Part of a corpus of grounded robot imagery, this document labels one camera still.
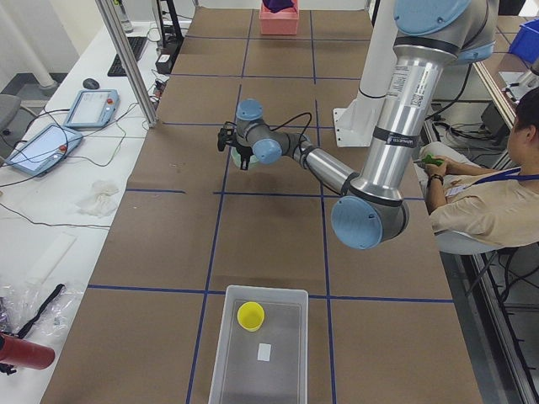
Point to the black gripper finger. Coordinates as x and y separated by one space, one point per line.
244 162

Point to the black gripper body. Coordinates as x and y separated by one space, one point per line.
242 151

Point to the mint green bowl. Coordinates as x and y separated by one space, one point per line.
236 158

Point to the purple cloth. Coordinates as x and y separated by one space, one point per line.
275 6

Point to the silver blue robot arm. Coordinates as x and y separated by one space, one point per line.
425 37

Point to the white label in box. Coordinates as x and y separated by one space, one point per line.
264 352

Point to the translucent plastic box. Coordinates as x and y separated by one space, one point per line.
268 365

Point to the pink bin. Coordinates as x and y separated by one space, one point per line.
284 22

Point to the crumpled white tissue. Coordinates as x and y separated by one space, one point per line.
100 201

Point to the yellow cup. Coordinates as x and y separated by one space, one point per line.
250 316

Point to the teach pendant far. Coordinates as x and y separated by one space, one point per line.
92 109

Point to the teach pendant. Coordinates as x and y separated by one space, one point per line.
92 109
44 151

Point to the black computer mouse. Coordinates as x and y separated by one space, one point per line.
91 84

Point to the green handheld controller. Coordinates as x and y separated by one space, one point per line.
429 159

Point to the teach pendant near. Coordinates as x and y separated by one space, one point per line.
44 151

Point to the white foam strip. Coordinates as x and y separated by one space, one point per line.
44 266

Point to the white chair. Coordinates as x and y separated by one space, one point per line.
459 243

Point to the seated person beige shirt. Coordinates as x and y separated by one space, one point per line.
499 208

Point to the clear plastic bag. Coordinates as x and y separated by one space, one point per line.
27 310

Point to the red cylinder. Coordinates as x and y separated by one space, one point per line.
22 353

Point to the blue storage bin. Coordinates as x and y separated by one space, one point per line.
525 45

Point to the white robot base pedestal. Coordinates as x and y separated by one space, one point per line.
355 124

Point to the aluminium frame post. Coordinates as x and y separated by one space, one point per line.
126 55

